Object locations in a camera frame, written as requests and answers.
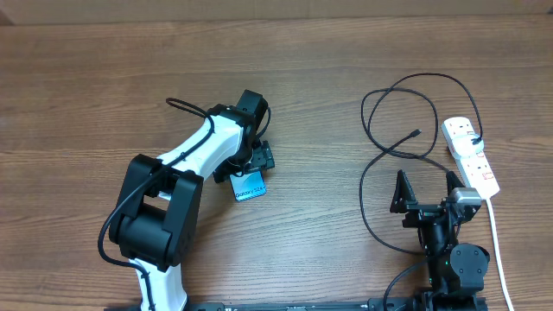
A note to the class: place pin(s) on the white charger adapter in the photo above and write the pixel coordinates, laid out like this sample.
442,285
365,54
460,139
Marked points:
465,146

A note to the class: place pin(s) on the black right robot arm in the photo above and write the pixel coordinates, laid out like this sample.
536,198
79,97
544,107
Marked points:
456,270

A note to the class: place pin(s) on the blue Galaxy smartphone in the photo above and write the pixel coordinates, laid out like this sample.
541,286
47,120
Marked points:
248,186

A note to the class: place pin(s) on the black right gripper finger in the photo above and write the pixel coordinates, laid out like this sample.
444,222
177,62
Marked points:
453,181
403,198

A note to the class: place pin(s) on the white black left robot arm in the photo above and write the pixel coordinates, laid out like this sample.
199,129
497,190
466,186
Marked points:
152,227

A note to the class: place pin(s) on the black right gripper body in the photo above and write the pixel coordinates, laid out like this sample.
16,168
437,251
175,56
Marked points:
418,213

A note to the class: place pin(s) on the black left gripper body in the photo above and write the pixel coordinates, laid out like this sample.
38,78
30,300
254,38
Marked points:
258,156

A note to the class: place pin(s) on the white power strip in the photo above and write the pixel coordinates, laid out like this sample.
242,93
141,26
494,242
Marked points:
475,171

